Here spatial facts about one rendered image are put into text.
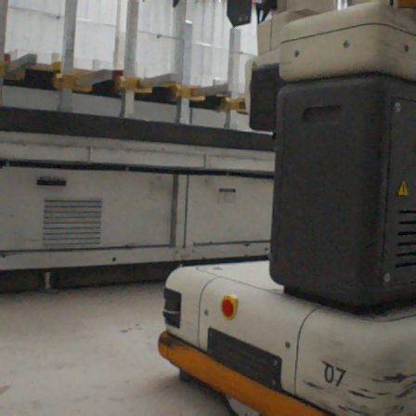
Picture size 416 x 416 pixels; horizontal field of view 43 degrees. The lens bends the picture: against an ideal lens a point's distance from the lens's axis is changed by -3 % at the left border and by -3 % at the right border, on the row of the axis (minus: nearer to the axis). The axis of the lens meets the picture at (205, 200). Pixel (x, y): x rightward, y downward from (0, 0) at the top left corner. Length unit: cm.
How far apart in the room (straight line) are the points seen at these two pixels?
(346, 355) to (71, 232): 157
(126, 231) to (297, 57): 151
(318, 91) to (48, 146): 121
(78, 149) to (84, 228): 41
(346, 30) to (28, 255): 158
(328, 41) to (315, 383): 59
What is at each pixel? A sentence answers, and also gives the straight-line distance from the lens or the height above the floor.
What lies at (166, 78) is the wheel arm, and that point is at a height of 83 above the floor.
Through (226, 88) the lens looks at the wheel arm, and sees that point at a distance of 205.
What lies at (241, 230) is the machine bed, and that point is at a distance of 274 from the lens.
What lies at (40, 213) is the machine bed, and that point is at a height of 32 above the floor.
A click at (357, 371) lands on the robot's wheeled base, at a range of 89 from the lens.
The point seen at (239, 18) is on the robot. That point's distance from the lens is 143.
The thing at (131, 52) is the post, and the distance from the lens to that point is 212.
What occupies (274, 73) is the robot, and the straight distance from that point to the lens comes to 118.
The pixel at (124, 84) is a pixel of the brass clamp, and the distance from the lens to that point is 208.
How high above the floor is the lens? 51
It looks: 3 degrees down
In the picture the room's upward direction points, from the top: 3 degrees clockwise
